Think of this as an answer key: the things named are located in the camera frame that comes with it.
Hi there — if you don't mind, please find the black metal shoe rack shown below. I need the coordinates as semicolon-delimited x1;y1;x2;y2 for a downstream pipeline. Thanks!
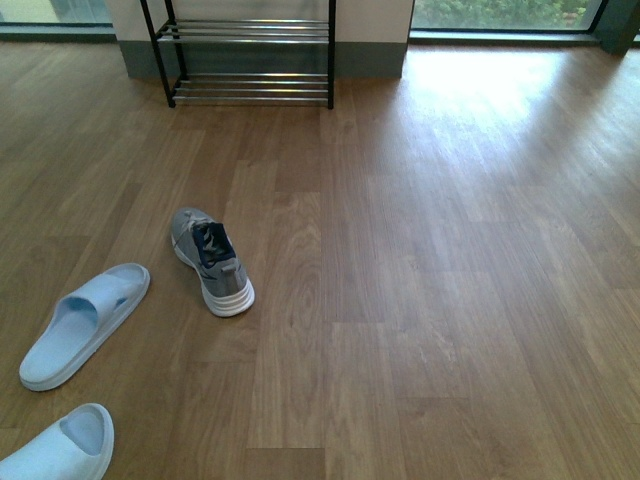
140;1;337;109

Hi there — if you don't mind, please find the light blue slipper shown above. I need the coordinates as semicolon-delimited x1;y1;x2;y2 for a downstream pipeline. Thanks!
19;263;151;392
1;403;115;479

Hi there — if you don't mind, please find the grey sneaker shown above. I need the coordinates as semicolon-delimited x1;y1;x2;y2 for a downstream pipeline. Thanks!
170;208;255;318

